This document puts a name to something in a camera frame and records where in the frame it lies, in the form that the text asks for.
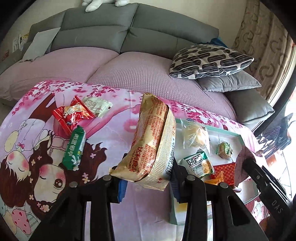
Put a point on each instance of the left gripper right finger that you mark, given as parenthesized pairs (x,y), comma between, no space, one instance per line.
(177,181)

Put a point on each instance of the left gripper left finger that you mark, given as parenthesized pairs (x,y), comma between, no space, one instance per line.
(122,186)

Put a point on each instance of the tan bread snack packet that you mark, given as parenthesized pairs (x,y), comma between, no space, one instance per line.
(149,162)

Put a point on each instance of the green biscuit packet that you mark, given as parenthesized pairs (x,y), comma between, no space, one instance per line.
(73,154)

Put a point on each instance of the cream white snack packet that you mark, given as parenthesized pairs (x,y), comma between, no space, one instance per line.
(98,106)

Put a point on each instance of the red nico snack packet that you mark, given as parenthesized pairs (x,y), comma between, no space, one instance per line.
(69,116)

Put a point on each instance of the white green cracker packet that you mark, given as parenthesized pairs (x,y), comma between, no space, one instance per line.
(197,164)

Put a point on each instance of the orange clear snack bag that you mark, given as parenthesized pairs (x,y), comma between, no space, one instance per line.
(216,180)

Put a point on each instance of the clear bagged bun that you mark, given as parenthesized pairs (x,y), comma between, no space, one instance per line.
(195,136)

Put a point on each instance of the red patterned snack packet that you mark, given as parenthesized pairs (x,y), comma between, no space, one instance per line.
(228,172)

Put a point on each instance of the small green wrapped candy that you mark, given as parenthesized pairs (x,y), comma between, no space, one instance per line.
(225,151)

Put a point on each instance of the black drying rack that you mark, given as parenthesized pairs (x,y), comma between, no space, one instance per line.
(276,138)

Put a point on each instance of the pink cartoon blanket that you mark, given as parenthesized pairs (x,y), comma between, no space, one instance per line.
(62,131)

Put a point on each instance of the pink sofa cover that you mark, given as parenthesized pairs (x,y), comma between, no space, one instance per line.
(141,72)

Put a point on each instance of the black white patterned pillow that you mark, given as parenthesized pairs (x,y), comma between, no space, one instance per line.
(208,60)

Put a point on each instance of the blue cloth behind pillow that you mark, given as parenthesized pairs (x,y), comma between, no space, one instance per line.
(218,42)

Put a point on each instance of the grey sofa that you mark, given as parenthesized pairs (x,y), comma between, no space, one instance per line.
(146,29)

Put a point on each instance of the patterned beige curtain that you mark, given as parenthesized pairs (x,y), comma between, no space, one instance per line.
(264,37)

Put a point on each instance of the light grey cushion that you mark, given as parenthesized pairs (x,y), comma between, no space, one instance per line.
(40,44)

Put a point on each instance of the grey white plush toy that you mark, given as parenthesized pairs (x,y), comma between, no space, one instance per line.
(92,5)

